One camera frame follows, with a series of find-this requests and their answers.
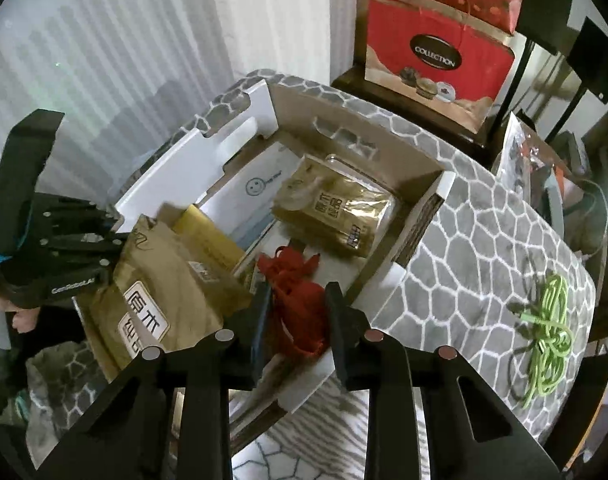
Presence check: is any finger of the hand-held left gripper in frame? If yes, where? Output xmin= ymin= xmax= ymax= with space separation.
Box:
xmin=41 ymin=234 xmax=133 ymax=282
xmin=34 ymin=195 xmax=124 ymax=234

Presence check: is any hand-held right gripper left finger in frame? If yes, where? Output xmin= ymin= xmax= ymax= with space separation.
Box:
xmin=36 ymin=280 xmax=277 ymax=480

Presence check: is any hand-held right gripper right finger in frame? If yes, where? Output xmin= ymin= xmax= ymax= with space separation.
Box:
xmin=324 ymin=281 xmax=562 ymax=480

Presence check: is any red ribbon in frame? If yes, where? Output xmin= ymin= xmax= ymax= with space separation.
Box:
xmin=256 ymin=246 xmax=335 ymax=358

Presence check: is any brown tissue pack front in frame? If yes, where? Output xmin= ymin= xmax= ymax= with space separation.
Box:
xmin=88 ymin=214 xmax=255 ymax=376

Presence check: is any yellow checkered envelope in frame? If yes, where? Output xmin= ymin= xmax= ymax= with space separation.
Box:
xmin=176 ymin=204 xmax=247 ymax=273

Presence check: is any gold foil bag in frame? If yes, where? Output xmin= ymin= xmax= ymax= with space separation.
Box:
xmin=273 ymin=154 xmax=399 ymax=258

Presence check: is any white cardboard box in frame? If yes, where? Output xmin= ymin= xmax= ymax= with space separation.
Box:
xmin=71 ymin=79 xmax=457 ymax=456

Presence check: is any person's left hand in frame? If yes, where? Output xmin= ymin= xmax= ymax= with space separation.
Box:
xmin=0 ymin=287 xmax=42 ymax=333

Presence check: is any white smiley face packet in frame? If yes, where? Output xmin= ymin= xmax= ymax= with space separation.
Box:
xmin=199 ymin=141 xmax=309 ymax=251

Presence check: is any white curtain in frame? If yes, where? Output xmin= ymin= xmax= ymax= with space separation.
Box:
xmin=0 ymin=0 xmax=359 ymax=211

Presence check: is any clear plastic bag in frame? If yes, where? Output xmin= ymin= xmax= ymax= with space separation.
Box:
xmin=491 ymin=110 xmax=552 ymax=196

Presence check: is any red paper gift bag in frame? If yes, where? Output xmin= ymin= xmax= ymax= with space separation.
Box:
xmin=364 ymin=0 xmax=516 ymax=131

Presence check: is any black stand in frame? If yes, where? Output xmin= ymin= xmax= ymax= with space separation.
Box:
xmin=544 ymin=17 xmax=608 ymax=146
xmin=489 ymin=0 xmax=575 ymax=143

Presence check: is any green cable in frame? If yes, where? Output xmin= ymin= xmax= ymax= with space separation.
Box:
xmin=509 ymin=272 xmax=575 ymax=408

